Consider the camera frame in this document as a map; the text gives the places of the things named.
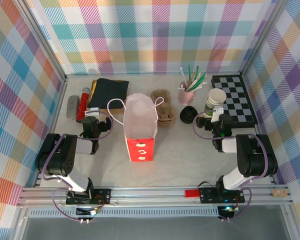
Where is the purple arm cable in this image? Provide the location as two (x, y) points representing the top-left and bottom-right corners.
(192, 111), (271, 222)
(41, 111), (114, 223)

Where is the stack of dark napkins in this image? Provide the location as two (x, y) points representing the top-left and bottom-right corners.
(88, 77), (130, 111)

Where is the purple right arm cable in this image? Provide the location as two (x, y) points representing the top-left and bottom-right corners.
(192, 111), (271, 222)

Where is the red white paper gift bag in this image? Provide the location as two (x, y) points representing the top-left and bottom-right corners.
(106, 92), (165, 163)

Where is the red glitter tube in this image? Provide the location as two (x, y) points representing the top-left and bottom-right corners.
(75, 87), (92, 124)

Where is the paper-wrapped green straw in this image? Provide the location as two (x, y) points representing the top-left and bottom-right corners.
(186, 71), (207, 92)
(188, 74), (208, 93)

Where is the grey slotted cable duct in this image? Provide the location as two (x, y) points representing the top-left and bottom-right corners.
(27, 208), (220, 219)

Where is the grey oblong stone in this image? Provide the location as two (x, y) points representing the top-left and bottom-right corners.
(65, 94), (81, 120)

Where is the small black controller board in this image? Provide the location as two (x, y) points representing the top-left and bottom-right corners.
(216, 205), (240, 219)
(75, 206), (103, 218)

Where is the thin aluminium wall rail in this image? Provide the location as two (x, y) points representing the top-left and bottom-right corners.
(64, 71), (244, 77)

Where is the aluminium frame post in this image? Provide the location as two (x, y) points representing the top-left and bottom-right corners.
(240, 0), (291, 77)
(14, 0), (68, 85)

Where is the black grey chessboard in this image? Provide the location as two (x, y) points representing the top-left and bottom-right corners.
(210, 74), (259, 129)

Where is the small cork piece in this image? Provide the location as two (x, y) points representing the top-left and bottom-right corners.
(271, 189), (288, 199)

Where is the red toy brick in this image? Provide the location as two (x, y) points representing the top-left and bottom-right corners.
(184, 189), (200, 199)

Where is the aluminium side rail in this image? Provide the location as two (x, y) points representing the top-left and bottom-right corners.
(241, 74), (277, 187)

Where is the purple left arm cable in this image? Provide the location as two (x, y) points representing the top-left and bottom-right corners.
(41, 111), (114, 223)

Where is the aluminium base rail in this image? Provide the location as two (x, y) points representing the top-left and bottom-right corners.
(16, 184), (294, 209)

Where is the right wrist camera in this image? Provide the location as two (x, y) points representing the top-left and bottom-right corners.
(210, 105), (225, 124)

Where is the pink straw holder cup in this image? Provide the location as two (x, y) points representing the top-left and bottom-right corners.
(177, 81), (196, 105)

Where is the white plastic stirrer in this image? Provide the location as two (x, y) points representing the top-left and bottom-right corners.
(178, 66), (188, 88)

